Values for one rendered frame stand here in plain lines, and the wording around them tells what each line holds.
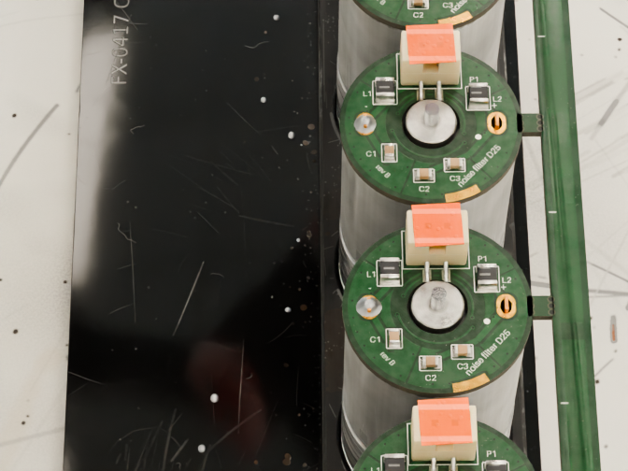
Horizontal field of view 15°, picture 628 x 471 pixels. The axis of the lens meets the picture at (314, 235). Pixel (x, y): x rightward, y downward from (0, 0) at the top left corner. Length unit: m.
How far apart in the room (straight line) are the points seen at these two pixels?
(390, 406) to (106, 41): 0.10
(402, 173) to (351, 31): 0.03
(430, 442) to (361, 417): 0.03
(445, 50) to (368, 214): 0.03
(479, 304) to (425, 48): 0.04
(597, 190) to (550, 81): 0.07
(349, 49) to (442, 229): 0.05
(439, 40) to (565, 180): 0.03
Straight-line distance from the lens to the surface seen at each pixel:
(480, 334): 0.31
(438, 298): 0.31
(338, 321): 0.36
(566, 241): 0.32
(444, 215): 0.31
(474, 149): 0.33
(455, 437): 0.30
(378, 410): 0.32
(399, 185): 0.32
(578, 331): 0.31
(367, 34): 0.34
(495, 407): 0.32
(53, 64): 0.41
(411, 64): 0.33
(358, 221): 0.34
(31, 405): 0.38
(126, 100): 0.39
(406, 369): 0.31
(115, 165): 0.38
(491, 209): 0.33
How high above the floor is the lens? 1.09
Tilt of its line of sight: 62 degrees down
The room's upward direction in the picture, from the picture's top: straight up
